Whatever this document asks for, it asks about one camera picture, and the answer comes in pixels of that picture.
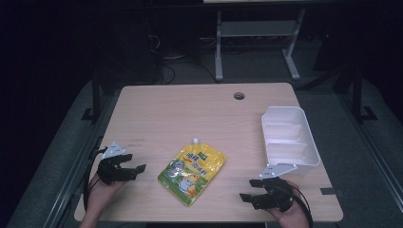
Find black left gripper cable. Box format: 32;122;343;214
82;145;109;214

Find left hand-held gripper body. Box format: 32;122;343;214
96;141;134;186

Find white metal desk frame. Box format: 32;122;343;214
214;9;308;83

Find white plastic divided bin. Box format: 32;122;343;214
260;105;322;176

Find black metal stand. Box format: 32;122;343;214
80;70;103;124
351;61;378;124

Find person's right hand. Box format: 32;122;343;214
267;180;311;228

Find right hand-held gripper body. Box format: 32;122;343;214
259;162;299;213

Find yellow spouted drink pouch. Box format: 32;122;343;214
157;137;227;208

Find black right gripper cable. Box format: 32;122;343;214
289;184;316;228

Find black floor cables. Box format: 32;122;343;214
148;32;218;86

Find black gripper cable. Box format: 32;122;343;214
82;145;109;214
289;184;316;228

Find person's left hand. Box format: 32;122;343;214
86;172;128;213

